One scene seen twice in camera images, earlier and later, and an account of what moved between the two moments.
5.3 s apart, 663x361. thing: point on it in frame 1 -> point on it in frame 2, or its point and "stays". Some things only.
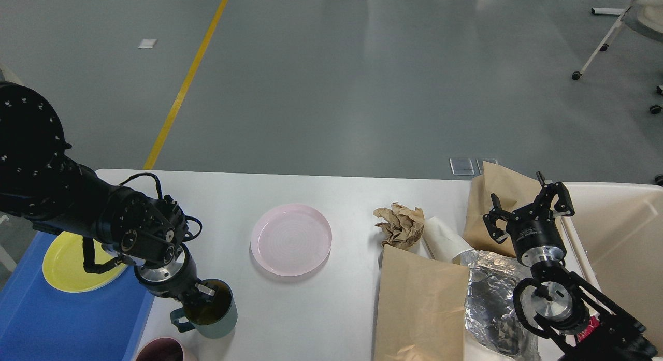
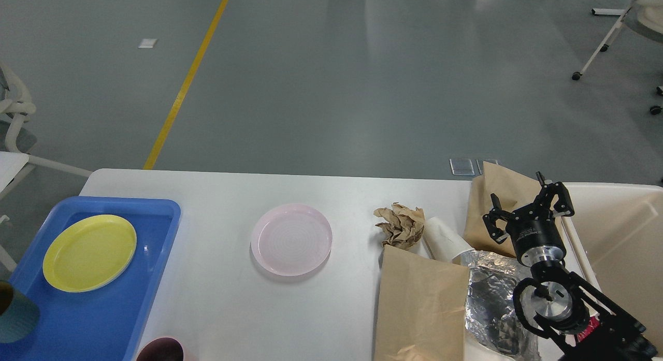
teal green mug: x=216 y=318 -> x=19 y=315
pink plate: x=291 y=240 stays
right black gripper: x=533 y=228 stays
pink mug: x=162 y=349 stays
